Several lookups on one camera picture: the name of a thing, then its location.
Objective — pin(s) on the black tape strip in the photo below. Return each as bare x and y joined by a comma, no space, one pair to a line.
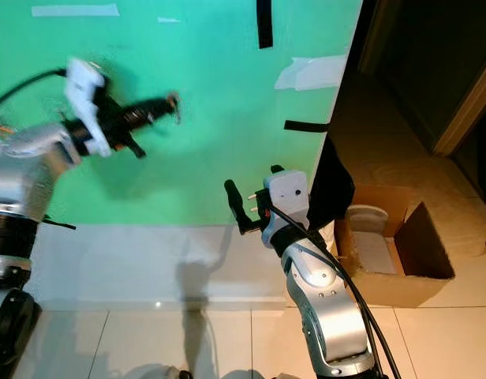
306,126
264,24

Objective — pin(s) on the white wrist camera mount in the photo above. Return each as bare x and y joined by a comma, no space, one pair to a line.
85,87
290,193

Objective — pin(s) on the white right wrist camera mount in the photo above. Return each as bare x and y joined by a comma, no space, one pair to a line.
290,193

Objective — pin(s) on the orange clear tape loop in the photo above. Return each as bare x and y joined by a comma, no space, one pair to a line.
0,128

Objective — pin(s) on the small white tape piece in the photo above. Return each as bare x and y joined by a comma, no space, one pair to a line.
169,20

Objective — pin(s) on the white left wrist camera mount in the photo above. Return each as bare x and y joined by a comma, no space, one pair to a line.
85,87

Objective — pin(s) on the long white tape strip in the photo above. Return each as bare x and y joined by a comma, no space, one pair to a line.
73,10

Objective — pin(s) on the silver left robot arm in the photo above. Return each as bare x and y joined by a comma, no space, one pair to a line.
22,158

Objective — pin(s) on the open brown cardboard box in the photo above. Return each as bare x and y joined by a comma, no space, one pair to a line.
416,245

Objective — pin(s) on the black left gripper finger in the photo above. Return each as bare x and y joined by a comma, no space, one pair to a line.
155,105
150,117

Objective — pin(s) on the black cloth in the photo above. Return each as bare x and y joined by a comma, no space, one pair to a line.
328,181

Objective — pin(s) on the wide white tape patch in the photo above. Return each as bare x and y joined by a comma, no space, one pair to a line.
314,73

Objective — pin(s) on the white round container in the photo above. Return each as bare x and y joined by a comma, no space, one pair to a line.
365,217

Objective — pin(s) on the brown wooden door frame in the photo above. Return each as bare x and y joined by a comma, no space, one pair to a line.
464,110

